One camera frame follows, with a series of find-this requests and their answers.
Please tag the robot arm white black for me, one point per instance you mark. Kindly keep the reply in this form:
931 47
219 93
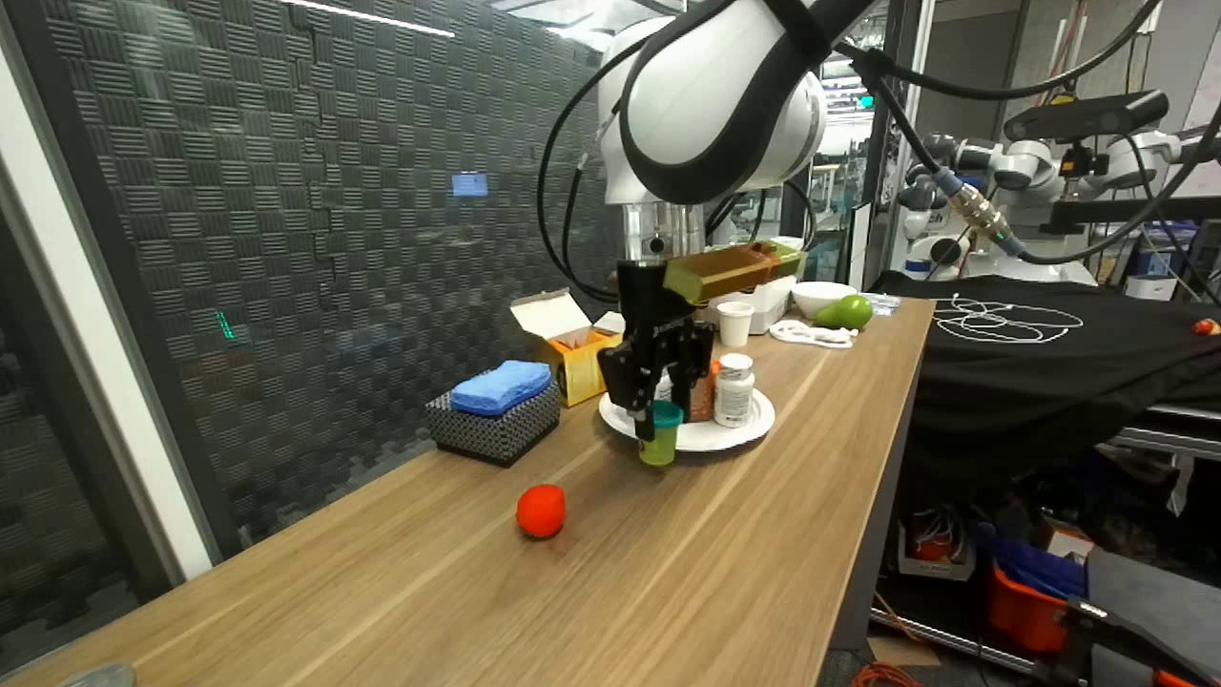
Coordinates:
715 101

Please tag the teal lid green cup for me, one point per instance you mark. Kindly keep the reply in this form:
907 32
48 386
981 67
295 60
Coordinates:
658 444

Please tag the white paper cup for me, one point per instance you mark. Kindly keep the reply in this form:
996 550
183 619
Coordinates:
733 322

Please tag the white appliance box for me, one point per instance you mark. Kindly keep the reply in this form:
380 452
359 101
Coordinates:
773 301

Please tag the green bowl item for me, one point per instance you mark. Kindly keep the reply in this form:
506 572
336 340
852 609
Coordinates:
843 316

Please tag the white lid supplement bottle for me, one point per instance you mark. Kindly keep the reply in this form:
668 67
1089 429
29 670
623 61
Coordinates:
733 386

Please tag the grey basket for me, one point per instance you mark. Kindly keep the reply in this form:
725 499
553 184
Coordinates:
496 441

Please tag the white round plate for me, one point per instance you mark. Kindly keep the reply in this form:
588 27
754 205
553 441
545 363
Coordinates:
705 438

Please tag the wrist camera wooden mount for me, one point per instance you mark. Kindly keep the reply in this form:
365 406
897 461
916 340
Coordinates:
725 269

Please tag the white cloth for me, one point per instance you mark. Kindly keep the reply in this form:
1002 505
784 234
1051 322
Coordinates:
810 335

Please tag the red bin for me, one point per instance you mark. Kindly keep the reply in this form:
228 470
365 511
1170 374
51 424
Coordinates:
1029 603

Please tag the red ball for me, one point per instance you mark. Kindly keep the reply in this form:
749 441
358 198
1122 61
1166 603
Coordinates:
541 513

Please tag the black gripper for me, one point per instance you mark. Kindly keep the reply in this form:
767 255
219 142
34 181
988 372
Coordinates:
662 339

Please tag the orange lid spice jar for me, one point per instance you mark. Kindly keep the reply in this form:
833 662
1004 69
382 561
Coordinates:
705 400

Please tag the black cloth covered table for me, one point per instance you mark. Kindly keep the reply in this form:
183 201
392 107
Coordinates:
988 415

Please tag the yellow cardboard box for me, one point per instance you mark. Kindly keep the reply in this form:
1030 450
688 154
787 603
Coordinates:
567 339

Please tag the blue sponge cloth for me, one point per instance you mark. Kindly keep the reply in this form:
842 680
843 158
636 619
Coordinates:
501 386

